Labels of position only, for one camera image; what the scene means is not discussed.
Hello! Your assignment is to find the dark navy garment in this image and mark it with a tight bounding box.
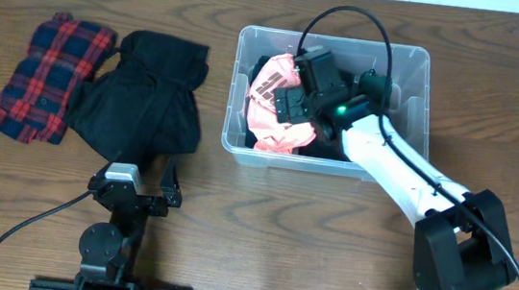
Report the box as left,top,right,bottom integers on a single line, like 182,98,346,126
244,56,270,149

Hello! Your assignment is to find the pink shirt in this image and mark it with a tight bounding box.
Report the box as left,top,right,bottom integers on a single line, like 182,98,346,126
247,53,315,154

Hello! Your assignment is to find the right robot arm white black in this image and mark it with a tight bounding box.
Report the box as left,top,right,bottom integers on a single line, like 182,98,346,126
275,47,519,290

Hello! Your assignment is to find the large black garment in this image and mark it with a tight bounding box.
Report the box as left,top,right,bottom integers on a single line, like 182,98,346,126
65,30,210,168

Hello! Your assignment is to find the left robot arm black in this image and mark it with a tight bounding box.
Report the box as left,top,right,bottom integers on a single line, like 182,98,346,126
73,157,183,290

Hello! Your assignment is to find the clear plastic storage bin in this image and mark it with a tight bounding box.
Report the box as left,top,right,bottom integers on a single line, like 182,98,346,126
221,25,432,181

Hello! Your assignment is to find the dark green shirt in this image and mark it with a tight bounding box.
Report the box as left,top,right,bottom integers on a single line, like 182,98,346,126
338,69,394,110

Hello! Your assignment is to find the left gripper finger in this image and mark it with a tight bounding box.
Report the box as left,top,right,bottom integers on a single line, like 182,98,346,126
100,151,122,175
160,157,181,198

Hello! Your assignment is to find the black garment with tape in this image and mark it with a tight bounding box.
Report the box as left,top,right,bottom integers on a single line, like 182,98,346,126
297,138,350,162

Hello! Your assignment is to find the red plaid shirt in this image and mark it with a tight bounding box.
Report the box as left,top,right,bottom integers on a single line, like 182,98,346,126
0,12,117,145

